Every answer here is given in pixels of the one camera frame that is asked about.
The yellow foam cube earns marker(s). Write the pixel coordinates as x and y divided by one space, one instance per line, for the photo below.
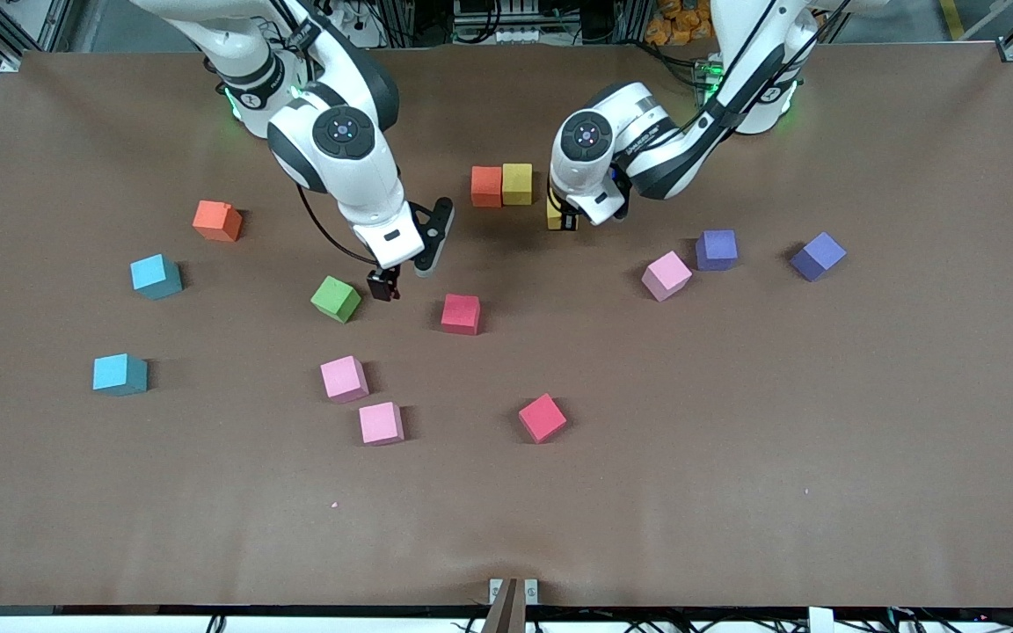
517 184
553 216

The green foam cube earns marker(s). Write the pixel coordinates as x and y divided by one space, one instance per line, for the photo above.
336 299

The red foam cube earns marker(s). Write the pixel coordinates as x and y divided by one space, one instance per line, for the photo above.
542 418
461 314

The orange foam cube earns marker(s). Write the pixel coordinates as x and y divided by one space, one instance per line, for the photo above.
486 186
216 220

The pink foam cube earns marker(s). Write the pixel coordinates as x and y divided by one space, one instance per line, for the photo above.
344 379
381 423
666 275

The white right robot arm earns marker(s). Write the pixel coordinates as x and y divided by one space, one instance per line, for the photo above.
344 141

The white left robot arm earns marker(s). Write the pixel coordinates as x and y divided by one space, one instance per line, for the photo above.
586 141

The purple foam cube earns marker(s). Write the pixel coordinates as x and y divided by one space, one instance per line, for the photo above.
818 256
717 250

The white power strip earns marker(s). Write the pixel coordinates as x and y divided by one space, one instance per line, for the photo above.
506 35

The pile of orange objects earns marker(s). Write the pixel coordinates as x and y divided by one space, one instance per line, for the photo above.
674 26

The blue foam cube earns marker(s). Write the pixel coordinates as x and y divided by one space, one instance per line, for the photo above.
120 374
156 276

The brown table cover mat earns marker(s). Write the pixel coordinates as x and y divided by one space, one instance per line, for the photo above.
506 527

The small metal bracket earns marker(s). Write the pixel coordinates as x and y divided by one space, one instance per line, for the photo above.
495 587

